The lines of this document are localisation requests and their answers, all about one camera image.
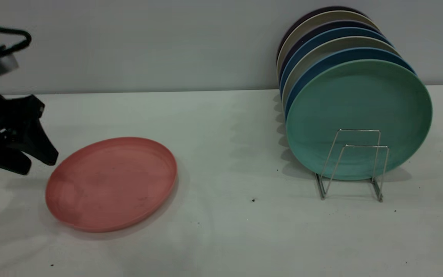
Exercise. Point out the pink round plate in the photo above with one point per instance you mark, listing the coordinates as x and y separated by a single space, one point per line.
110 184

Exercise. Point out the dark purple plate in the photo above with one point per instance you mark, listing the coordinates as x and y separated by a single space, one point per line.
329 24
329 8

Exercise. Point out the cream plate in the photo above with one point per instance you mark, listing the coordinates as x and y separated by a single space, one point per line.
333 15

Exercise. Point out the light blue plate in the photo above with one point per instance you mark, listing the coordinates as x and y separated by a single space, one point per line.
340 31

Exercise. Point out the teal green plate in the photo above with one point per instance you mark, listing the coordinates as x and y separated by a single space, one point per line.
360 100

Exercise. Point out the grey beige plate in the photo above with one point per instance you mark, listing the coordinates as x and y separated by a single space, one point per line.
348 41

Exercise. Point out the dark blue plate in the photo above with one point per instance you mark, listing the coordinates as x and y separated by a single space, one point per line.
360 53

